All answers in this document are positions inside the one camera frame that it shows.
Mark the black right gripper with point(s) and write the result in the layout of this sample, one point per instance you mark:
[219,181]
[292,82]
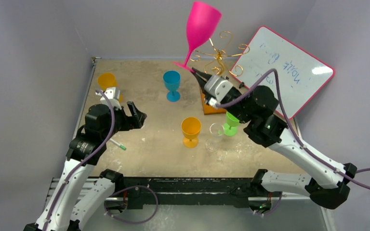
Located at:
[206,98]

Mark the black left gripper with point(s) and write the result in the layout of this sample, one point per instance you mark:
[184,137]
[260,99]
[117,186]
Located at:
[138,117]

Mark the orange plastic wine glass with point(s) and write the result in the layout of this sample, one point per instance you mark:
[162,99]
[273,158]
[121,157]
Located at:
[190,127]

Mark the pink plastic wine glass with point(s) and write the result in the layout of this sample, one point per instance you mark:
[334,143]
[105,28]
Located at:
[201,24]

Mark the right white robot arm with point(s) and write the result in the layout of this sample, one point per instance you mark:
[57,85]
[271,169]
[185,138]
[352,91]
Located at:
[324,180]

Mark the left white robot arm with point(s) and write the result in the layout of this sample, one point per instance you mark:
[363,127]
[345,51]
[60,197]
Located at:
[65,211]

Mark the blue plastic wine glass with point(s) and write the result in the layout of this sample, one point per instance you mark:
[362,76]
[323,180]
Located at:
[172,80]

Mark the clear wine glass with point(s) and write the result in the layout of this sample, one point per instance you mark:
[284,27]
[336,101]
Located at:
[212,144]

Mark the green plastic wine glass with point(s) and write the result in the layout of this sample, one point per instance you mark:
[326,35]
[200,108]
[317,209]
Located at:
[231,125]

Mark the green capped white marker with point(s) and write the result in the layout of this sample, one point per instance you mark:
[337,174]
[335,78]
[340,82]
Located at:
[121,146]

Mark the pink framed whiteboard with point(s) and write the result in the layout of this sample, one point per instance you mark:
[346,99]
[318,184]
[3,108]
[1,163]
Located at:
[301,75]

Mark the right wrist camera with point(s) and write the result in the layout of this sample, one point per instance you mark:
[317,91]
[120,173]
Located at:
[216,89]

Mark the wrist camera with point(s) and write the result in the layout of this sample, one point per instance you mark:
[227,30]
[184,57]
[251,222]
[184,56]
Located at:
[216,89]
[113,94]

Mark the gold wire glass rack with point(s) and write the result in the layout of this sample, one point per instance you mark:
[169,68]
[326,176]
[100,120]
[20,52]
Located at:
[217,64]

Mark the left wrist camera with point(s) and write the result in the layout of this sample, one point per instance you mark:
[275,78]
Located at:
[113,94]

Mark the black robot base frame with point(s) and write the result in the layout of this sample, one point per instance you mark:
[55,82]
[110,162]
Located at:
[135,192]

